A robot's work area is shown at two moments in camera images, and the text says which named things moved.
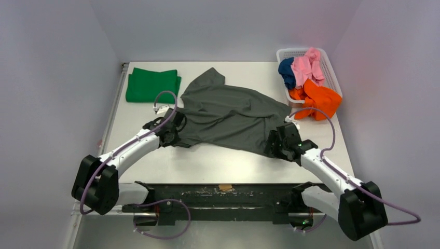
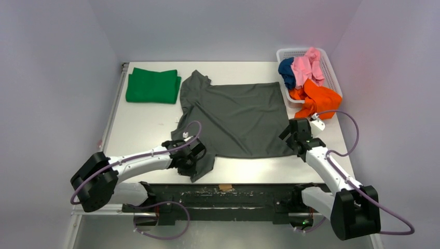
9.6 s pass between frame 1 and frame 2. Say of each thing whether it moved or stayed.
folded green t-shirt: stayed
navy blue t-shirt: stayed
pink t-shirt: stayed
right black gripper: moved
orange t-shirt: stayed
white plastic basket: stayed
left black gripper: moved
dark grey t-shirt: moved
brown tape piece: stayed
